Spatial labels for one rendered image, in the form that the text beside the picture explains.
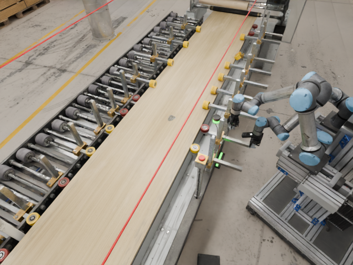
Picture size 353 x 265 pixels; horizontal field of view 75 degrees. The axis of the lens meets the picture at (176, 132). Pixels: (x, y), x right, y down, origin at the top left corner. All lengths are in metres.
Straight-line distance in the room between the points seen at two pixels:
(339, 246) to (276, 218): 0.55
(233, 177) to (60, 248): 1.94
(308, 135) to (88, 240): 1.52
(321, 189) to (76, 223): 1.69
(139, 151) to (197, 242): 1.13
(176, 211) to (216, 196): 0.87
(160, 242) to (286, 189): 1.48
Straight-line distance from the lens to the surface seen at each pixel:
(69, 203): 1.86
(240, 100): 1.71
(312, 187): 1.92
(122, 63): 3.14
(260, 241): 2.65
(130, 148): 1.98
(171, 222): 1.93
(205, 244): 2.54
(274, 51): 4.36
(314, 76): 1.88
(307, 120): 1.54
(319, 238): 2.64
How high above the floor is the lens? 2.44
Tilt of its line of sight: 49 degrees down
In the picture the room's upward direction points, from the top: 2 degrees counter-clockwise
